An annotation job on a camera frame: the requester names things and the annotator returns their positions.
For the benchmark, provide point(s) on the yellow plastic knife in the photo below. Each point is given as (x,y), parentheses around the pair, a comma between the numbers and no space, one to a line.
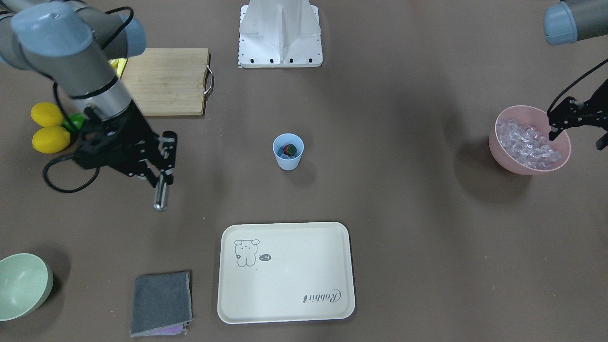
(118,65)

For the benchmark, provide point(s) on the ice cubes in blue cup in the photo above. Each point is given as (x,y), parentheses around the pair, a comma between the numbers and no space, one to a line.
(288,156)

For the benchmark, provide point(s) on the pile of clear ice cubes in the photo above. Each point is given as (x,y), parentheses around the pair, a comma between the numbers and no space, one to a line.
(526,145)

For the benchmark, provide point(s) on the mint green bowl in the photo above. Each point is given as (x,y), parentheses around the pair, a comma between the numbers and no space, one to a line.
(25,283)

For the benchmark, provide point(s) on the yellow lemon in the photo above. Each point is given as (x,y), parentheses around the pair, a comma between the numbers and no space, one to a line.
(51,139)
(47,114)

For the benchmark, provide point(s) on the grey folded cloth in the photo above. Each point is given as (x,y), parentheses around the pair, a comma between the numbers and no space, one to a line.
(162,304)

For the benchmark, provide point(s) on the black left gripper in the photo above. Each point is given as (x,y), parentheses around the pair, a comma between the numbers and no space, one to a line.
(574,113)

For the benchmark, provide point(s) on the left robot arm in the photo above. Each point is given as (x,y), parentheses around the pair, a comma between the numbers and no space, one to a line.
(571,21)

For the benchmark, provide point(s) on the red strawberry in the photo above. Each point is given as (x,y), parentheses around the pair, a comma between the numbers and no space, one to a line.
(290,148)

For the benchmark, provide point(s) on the pink bowl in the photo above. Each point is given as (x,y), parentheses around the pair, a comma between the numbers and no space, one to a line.
(527,115)

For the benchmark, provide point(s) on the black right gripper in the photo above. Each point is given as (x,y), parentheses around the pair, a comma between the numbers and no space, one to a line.
(134,134)

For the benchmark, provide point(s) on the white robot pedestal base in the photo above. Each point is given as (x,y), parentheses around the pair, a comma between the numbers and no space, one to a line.
(279,34)

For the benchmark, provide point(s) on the wooden cutting board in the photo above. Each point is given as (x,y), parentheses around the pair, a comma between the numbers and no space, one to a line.
(169,82)

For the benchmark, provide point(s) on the cream rectangular tray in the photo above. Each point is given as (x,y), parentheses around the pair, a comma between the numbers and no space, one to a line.
(282,272)

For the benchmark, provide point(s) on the green lime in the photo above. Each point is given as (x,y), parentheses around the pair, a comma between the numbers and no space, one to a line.
(73,123)

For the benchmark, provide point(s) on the steel muddler black tip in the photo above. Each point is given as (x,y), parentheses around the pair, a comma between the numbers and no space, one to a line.
(161,193)

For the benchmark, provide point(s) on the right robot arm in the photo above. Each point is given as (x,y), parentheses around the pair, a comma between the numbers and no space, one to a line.
(71,44)

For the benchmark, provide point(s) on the light blue plastic cup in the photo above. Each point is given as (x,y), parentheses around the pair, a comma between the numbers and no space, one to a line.
(282,140)

